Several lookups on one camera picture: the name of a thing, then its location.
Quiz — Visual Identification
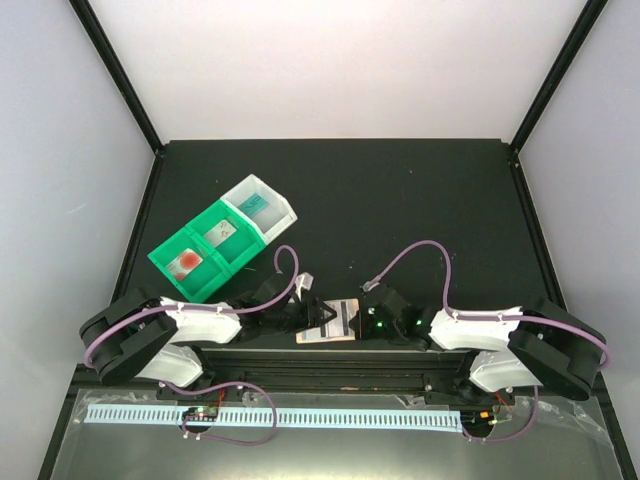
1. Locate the teal card in bin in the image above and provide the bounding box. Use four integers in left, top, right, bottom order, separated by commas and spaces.
238, 193, 269, 218

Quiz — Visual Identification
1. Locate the red dot card in bin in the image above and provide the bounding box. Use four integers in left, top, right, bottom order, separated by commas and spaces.
166, 248, 203, 282

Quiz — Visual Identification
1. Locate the white translucent bin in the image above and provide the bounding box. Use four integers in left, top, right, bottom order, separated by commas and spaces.
221, 174, 298, 245

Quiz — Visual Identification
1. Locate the green bin near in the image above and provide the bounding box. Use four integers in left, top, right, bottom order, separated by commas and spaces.
148, 227, 231, 303

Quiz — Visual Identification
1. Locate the green bin middle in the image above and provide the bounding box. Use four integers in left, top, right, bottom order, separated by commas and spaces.
186, 200, 266, 274

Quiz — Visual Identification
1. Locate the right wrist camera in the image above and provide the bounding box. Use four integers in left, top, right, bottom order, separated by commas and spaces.
361, 278, 380, 293

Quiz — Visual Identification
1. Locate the right black frame post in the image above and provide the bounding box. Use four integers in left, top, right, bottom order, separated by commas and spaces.
509, 0, 609, 149

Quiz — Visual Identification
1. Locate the black frame post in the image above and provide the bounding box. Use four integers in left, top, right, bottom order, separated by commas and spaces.
509, 0, 609, 149
67, 0, 165, 153

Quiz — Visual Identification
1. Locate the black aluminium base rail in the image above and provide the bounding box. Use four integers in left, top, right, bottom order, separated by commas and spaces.
188, 349, 514, 409

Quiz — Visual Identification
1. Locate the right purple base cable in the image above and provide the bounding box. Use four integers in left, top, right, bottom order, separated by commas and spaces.
462, 384, 539, 445

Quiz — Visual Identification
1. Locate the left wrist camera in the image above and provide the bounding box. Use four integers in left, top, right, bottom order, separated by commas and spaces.
295, 272, 314, 298

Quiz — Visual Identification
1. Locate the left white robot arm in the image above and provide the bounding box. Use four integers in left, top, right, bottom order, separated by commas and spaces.
79, 273, 338, 399

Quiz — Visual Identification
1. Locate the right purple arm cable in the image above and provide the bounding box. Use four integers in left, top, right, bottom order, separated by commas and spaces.
369, 239, 614, 371

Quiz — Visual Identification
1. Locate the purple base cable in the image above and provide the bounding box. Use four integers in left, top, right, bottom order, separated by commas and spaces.
164, 380, 279, 447
462, 384, 539, 445

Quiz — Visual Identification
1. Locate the tan card holder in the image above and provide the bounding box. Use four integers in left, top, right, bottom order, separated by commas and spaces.
296, 298, 359, 344

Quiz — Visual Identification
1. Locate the controller board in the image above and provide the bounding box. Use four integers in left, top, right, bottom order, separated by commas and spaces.
182, 406, 218, 422
460, 409, 513, 426

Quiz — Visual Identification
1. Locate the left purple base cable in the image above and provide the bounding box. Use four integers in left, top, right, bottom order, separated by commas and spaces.
164, 380, 279, 447

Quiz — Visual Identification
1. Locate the floral card in bin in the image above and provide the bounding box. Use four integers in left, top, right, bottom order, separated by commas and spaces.
204, 219, 237, 247

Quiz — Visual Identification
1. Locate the left controller board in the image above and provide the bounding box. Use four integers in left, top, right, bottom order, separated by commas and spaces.
182, 406, 218, 422

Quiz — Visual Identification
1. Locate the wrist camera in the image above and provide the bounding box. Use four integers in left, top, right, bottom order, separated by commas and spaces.
295, 272, 314, 298
361, 278, 380, 293

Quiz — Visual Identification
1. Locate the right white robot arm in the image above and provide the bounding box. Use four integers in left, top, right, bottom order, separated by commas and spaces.
349, 284, 607, 403

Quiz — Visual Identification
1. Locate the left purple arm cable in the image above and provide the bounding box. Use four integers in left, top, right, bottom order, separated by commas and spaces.
82, 244, 301, 371

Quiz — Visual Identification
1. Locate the green bin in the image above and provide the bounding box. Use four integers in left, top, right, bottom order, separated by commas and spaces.
148, 227, 231, 303
186, 200, 266, 274

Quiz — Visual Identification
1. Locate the white slotted cable duct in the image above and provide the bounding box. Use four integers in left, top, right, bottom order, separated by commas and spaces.
84, 404, 463, 433

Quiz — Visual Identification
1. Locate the left black frame post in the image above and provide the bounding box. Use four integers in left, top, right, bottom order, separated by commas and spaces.
67, 0, 165, 153

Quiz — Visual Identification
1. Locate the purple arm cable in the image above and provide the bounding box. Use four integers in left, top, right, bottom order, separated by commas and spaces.
82, 244, 301, 371
369, 239, 614, 371

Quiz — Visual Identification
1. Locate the right controller board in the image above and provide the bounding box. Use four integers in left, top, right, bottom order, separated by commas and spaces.
460, 409, 513, 426

